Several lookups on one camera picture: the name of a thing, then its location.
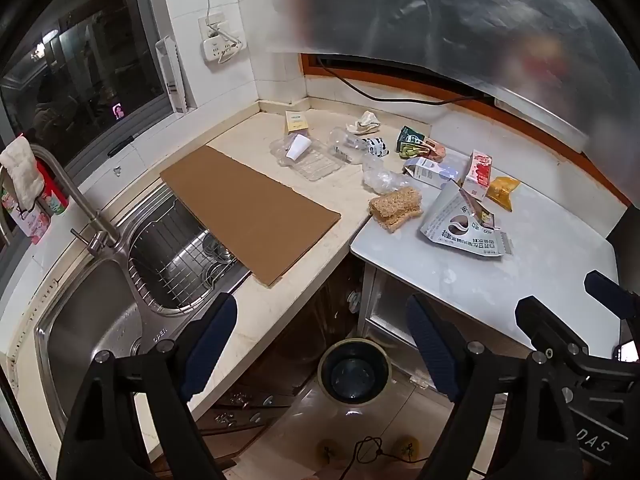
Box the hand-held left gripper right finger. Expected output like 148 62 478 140
405 294 586 480

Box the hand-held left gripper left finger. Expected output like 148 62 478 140
56 292 238 480

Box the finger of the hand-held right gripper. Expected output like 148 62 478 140
584 270 640 320
515 296 591 361

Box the round beige trash bin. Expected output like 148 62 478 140
318 338 392 405

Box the yellow snack packet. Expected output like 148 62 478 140
486 175 521 212

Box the dry noodle block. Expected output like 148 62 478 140
368 186 425 232

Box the red and pink carton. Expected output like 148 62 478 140
461 150 493 201

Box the clear plastic bag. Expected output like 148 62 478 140
361 155 413 193

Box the white drink carton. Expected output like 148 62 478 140
403 156 458 188

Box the orange snack packet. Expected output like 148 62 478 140
400 139 447 162

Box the clear plastic tray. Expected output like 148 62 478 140
270 132 346 181

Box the black and white spotted pack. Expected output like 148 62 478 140
361 135 391 158

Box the green snack packet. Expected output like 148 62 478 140
396 126 426 153

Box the white paper cup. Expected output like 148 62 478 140
285 134 312 161

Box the clear plastic bottle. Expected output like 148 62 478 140
327 127 373 165

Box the white frosted glass cabinet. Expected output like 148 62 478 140
350 260 531 391

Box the brown wooden cabinet door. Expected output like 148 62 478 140
195 255 366 461

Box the stainless steel sink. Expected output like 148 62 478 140
35 180 251 426

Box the brown cardboard sheet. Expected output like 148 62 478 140
160 145 342 288

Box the stainless steel faucet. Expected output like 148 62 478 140
27 144 123 261

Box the crumpled white paper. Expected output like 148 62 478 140
347 111 382 135

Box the white cloth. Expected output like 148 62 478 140
0 137 46 211

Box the white power strip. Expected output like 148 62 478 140
198 12 247 65

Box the dark window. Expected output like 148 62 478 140
0 0 173 176

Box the wire dish rack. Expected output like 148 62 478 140
129 195 236 311

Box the thin black cord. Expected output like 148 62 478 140
325 435 436 480

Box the orange wooden frame trim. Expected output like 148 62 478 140
299 52 631 208

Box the black cable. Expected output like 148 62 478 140
315 55 493 106

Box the white wall rack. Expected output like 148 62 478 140
155 36 188 113

